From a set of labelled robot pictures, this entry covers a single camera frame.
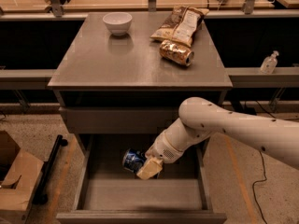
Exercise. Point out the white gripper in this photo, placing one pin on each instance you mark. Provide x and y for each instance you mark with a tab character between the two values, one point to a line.
163	149

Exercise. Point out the blue pepsi can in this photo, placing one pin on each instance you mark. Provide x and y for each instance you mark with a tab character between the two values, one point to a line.
133	160

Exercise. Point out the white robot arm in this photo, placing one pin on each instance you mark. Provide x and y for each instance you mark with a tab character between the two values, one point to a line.
198	119

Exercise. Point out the open grey middle drawer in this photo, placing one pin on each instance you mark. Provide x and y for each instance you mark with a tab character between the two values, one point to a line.
109	194

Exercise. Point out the closed grey top drawer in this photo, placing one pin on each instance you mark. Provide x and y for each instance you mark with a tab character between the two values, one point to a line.
107	120

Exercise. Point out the grey drawer cabinet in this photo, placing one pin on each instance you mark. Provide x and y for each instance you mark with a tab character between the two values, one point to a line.
103	70

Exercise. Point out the black metal bar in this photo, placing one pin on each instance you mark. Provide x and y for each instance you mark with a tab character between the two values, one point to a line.
41	197

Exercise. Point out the brown cardboard box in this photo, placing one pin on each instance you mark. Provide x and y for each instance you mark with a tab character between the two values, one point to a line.
20	172

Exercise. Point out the brown chip bag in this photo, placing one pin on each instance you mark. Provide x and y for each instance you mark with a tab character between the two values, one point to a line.
181	25

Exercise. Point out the white ceramic bowl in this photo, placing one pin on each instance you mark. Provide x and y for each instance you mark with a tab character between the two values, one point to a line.
118	23

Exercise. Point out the clear sanitizer bottle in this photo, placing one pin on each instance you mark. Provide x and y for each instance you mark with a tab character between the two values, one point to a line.
269	63

